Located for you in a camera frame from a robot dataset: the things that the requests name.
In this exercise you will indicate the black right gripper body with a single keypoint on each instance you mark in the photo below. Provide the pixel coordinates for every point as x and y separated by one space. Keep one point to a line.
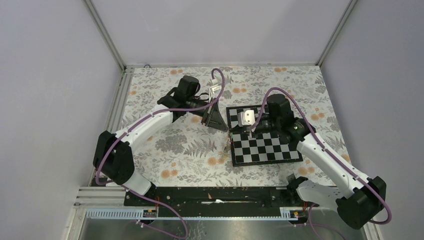
266 124

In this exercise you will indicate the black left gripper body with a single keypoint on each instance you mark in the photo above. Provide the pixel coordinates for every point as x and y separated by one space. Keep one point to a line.
207 115

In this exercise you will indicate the silver keyring with clips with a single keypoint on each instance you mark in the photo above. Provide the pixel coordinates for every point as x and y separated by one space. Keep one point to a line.
227 147

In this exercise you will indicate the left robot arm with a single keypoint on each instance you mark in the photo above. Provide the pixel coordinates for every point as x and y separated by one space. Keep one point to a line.
114 151

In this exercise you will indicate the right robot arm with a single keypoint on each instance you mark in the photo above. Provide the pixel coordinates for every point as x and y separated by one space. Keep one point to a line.
356 197

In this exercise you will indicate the black white chessboard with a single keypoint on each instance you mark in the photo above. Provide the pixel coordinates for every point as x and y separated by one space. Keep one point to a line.
266 148

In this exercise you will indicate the floral patterned table mat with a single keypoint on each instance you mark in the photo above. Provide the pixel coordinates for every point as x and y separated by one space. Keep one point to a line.
188 154

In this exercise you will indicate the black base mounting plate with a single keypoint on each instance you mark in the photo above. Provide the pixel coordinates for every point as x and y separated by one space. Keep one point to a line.
218 199

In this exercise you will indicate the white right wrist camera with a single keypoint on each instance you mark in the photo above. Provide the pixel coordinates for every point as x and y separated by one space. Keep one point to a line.
246 118

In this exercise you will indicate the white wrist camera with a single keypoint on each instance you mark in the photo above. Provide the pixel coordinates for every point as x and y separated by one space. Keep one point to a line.
246 118
215 88

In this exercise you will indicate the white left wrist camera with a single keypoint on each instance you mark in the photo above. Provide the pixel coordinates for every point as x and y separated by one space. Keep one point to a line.
215 88

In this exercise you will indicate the white slotted cable duct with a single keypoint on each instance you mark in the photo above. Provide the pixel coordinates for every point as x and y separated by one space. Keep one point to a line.
163 214

